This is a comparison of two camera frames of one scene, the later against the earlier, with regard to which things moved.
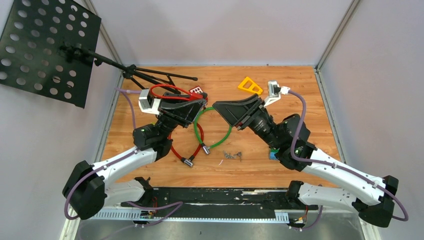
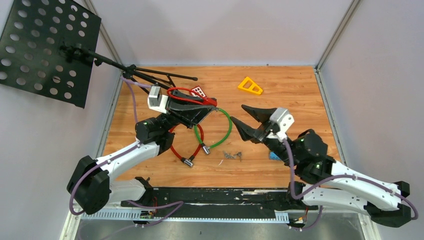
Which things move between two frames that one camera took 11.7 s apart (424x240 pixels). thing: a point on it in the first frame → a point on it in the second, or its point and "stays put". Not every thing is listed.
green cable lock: (206, 148) stays put
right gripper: (234, 111) → (256, 136)
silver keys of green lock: (239, 154) stays put
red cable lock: (189, 162) stays put
